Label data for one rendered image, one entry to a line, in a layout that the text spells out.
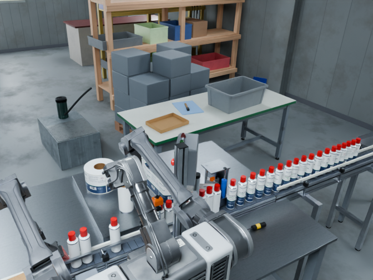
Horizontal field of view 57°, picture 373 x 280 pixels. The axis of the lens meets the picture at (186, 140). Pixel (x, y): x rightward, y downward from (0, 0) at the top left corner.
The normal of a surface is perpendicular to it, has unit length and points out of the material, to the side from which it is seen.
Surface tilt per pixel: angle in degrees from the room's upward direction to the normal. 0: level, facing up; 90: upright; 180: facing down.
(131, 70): 90
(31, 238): 21
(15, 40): 90
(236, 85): 85
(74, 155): 90
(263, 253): 0
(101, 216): 0
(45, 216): 0
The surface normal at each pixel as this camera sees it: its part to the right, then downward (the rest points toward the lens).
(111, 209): 0.04, -0.88
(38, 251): 0.11, -0.65
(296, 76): -0.81, 0.25
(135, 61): 0.71, 0.36
